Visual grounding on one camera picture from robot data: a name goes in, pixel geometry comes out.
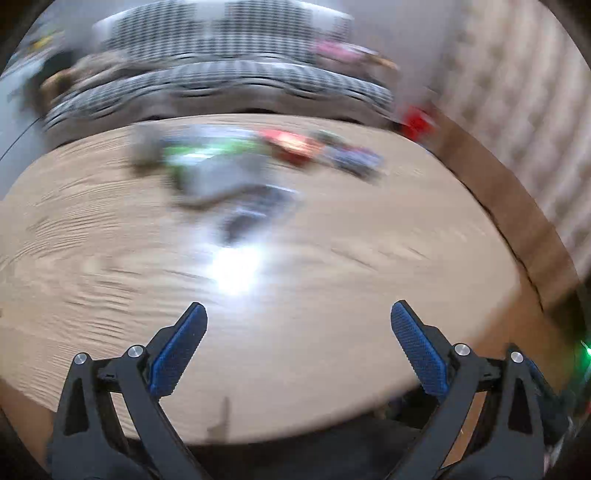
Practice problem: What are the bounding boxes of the red wrapper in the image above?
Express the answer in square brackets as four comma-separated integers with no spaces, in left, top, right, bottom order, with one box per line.
[257,128,325,168]

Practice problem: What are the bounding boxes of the black white patterned sofa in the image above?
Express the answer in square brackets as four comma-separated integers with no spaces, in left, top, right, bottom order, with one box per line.
[44,0,398,134]

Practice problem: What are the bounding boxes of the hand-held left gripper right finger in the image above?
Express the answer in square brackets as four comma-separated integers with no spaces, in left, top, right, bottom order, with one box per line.
[385,300,548,480]

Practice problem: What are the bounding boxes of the dark silvery wrapper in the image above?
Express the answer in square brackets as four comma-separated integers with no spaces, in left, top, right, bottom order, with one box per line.
[221,185,302,245]

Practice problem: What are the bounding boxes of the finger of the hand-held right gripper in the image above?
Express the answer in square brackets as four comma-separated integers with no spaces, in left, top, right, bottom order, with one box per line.
[527,359,572,446]

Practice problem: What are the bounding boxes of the pink cloth on armrest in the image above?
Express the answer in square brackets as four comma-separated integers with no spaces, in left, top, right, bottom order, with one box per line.
[314,39,399,71]

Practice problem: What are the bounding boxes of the brown crumpled cloth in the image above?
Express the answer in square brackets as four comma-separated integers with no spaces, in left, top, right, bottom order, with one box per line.
[69,50,136,89]

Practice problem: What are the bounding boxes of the red plastic container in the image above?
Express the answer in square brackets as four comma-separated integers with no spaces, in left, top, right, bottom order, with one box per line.
[399,105,439,141]

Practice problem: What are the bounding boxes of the blue purple wrapper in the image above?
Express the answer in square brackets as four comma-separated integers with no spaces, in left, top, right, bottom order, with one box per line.
[318,133,385,180]

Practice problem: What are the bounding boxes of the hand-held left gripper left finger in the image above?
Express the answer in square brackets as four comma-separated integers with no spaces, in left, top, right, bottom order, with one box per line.
[46,302,213,480]

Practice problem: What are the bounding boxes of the green wrapper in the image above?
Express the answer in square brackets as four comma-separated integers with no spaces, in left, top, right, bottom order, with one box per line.
[161,133,265,177]

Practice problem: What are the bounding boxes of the grey wrapper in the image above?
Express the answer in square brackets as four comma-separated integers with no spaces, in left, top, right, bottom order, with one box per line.
[174,154,274,209]

